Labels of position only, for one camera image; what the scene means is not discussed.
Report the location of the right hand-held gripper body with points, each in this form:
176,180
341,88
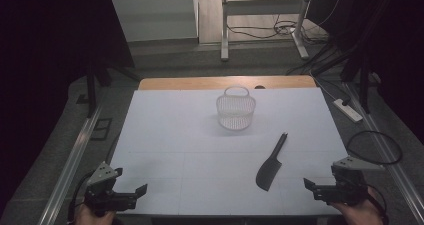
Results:
348,181

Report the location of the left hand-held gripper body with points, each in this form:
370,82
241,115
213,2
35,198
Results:
101,175

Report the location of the black comb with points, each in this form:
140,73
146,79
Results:
268,173

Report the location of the person's right hand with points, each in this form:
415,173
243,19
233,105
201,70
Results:
361,215

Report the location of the person's left hand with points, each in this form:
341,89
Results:
90,218

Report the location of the black floor outlet plate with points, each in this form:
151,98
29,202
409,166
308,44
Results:
101,129

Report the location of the white table mat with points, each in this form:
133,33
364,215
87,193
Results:
186,145

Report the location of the white power strip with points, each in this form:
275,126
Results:
348,111

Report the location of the black plug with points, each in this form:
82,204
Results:
346,101

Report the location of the black tripod stand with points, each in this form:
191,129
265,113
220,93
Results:
361,81
91,91

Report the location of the white plastic mesh basket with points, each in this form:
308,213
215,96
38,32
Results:
235,113

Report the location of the white panel board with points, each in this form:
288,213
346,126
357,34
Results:
153,16

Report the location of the aluminium floor rail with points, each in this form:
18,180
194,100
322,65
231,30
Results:
390,158
71,161

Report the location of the white metal desk frame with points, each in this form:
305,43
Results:
263,6

